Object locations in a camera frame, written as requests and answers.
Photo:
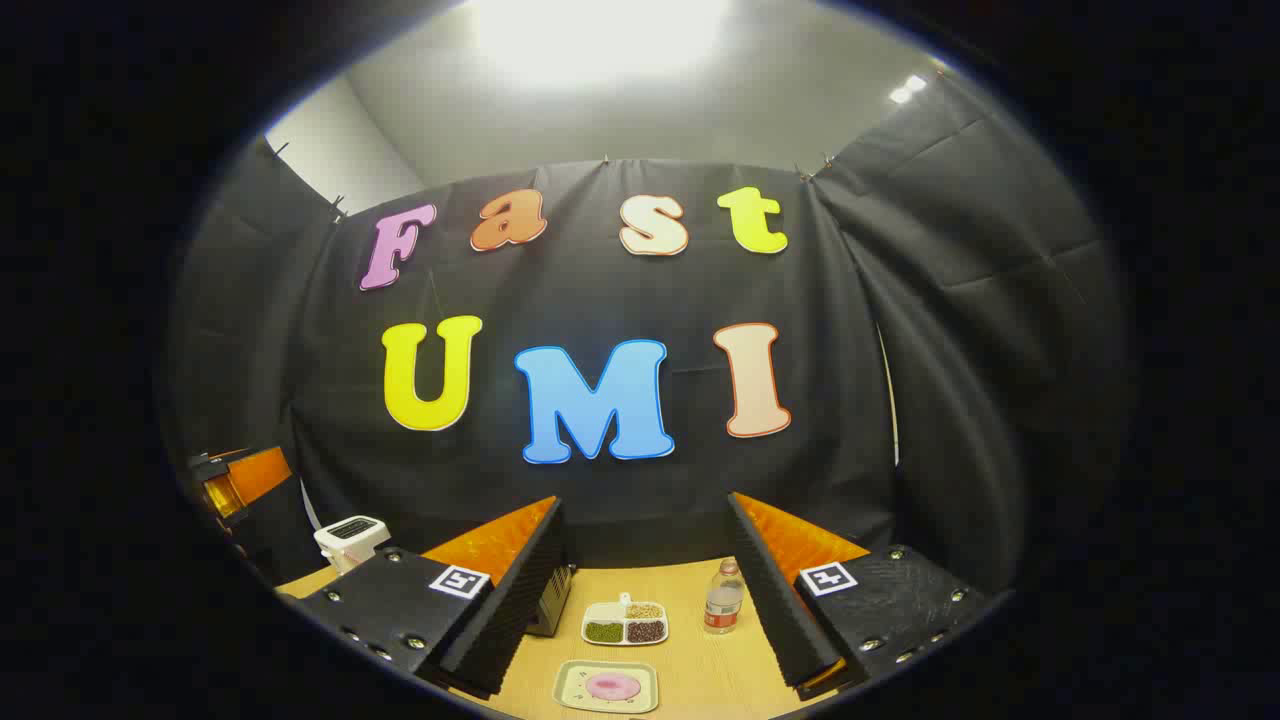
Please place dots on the pile of yellow soybeans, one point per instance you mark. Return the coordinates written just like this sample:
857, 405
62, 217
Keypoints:
645, 610

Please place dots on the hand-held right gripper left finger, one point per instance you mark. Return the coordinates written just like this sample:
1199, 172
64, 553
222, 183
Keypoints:
520, 600

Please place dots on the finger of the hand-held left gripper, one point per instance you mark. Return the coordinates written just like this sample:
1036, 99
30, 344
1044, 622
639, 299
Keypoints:
258, 474

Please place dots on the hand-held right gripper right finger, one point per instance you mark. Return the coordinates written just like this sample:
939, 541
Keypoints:
775, 600

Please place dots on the pile of dark red beans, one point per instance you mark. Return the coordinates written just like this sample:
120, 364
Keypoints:
646, 631

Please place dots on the ceiling light panel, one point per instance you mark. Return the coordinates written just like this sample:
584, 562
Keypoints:
908, 88

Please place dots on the white divided tray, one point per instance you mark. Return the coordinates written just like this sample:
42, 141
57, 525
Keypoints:
624, 620

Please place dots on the clear water bottle red label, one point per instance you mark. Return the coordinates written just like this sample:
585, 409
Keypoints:
723, 605

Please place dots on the white toaster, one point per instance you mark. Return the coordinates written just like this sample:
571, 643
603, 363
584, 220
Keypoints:
350, 542

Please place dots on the pile of green mung beans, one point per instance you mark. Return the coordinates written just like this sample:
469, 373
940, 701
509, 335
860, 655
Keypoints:
603, 632

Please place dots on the pink round food slice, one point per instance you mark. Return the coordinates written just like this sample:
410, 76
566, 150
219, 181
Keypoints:
612, 685

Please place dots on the black backdrop cloth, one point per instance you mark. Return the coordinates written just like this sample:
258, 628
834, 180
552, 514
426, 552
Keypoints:
850, 400

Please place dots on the cream square plate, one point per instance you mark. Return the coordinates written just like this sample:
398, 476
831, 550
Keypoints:
575, 690

